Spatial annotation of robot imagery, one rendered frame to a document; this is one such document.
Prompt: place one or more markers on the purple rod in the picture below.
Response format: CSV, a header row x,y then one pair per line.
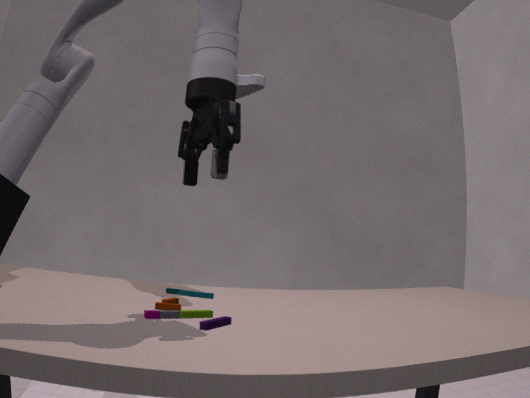
x,y
215,323

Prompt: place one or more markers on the turquoise rod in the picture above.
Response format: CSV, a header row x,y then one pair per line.
x,y
190,293

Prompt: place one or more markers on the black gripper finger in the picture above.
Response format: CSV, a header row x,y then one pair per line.
x,y
190,170
229,115

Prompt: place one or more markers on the magenta rod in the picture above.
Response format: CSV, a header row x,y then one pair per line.
x,y
151,314

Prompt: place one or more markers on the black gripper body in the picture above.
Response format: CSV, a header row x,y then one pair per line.
x,y
204,96

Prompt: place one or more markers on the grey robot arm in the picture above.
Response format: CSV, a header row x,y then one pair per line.
x,y
28,122

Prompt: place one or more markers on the lime green rectangular bar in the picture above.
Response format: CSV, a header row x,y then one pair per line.
x,y
196,313

